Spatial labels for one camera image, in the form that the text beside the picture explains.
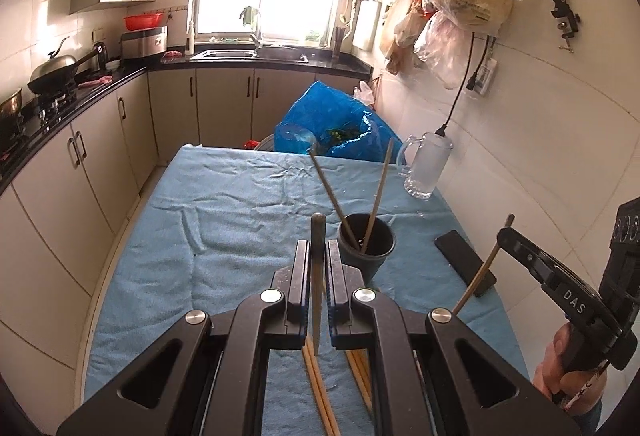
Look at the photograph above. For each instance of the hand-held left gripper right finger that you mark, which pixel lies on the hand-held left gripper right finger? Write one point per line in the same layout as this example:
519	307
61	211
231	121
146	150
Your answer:
334	286

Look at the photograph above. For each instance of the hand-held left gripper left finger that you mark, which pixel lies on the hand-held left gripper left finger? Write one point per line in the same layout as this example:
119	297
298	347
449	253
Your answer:
299	286

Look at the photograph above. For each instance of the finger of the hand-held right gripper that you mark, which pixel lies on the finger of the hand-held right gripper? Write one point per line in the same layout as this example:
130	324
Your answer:
525	256

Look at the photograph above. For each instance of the long wooden chopstick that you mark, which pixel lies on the long wooden chopstick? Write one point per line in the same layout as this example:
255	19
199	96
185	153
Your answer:
330	196
365	376
357	378
378	191
480	271
318	266
315	396
327	401

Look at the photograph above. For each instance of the dark perforated utensil holder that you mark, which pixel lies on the dark perforated utensil holder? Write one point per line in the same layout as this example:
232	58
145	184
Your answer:
372	263

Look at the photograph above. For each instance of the person's right hand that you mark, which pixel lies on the person's right hand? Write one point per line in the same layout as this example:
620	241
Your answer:
546	376

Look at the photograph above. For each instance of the black smartphone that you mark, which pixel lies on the black smartphone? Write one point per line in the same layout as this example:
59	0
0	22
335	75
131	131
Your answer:
462	261

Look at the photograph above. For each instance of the blue tablecloth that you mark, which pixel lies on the blue tablecloth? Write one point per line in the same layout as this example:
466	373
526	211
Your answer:
225	241

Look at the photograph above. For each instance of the clear glass mug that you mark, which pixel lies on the clear glass mug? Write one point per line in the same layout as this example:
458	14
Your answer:
427	166

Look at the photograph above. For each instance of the blue plastic bag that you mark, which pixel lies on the blue plastic bag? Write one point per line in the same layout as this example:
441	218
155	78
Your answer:
320	111

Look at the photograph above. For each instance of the white plastic bag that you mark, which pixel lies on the white plastic bag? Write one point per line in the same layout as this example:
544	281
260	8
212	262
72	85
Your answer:
364	92

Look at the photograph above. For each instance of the clear hanging plastic bags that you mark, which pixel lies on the clear hanging plastic bags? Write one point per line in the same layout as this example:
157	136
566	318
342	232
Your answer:
430	41

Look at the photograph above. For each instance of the beige base cabinets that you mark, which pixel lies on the beige base cabinets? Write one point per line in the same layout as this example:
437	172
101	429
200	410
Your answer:
100	156

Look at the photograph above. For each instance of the steel sink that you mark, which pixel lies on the steel sink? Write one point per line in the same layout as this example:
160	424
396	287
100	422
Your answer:
235	53

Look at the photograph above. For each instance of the dark cutlery holder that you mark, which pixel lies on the dark cutlery holder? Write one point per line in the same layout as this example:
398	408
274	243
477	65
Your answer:
340	41

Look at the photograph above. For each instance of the steel faucet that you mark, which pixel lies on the steel faucet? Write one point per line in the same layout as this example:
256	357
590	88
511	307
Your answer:
258	33

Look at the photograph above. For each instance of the white cutting board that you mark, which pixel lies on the white cutting board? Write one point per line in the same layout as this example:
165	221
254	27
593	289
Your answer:
366	26

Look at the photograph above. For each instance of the pink cloth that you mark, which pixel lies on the pink cloth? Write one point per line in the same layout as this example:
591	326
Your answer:
173	54
95	81

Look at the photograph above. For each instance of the white bottle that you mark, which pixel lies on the white bottle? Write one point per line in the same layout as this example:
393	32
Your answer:
189	41

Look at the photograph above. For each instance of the black kitchen countertop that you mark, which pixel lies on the black kitchen countertop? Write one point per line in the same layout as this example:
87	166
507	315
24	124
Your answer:
125	76

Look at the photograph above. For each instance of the green glove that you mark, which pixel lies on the green glove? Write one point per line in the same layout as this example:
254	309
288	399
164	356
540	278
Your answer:
249	15

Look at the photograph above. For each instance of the steel countertop appliance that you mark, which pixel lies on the steel countertop appliance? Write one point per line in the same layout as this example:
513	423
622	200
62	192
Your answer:
144	43

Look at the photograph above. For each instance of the dark kettle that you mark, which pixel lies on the dark kettle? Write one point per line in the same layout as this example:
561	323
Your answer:
99	56

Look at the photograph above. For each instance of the gas stove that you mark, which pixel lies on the gas stove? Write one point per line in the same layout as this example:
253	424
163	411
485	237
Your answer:
52	103

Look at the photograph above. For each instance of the red plastic basin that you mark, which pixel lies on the red plastic basin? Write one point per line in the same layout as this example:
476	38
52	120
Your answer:
144	21

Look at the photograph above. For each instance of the black wok with lid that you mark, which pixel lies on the black wok with lid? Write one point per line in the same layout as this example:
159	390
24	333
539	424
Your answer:
52	73

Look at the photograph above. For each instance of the steel pot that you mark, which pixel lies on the steel pot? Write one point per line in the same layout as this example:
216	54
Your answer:
10	116

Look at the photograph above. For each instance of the wall socket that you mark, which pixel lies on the wall socket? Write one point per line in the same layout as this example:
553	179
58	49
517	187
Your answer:
485	76

